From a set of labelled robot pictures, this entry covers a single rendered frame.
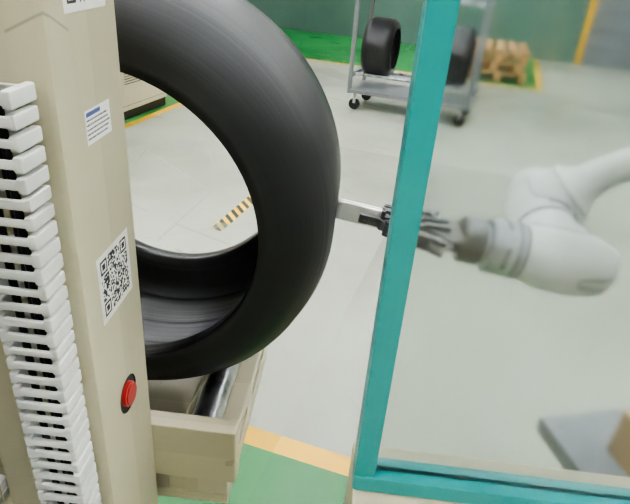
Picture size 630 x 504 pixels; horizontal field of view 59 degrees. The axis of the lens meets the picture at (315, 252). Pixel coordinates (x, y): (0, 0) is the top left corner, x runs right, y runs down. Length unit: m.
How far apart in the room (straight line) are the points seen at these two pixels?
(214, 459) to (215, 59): 0.53
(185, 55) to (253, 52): 0.08
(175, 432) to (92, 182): 0.40
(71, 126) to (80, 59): 0.06
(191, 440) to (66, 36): 0.54
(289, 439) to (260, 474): 0.18
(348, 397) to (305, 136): 1.67
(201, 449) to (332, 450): 1.27
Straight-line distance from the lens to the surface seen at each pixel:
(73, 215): 0.52
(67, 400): 0.59
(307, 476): 1.99
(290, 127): 0.69
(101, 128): 0.55
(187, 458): 0.86
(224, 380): 0.92
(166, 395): 1.08
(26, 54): 0.49
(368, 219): 0.88
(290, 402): 2.22
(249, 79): 0.68
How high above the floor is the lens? 1.53
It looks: 28 degrees down
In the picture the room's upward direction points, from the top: 5 degrees clockwise
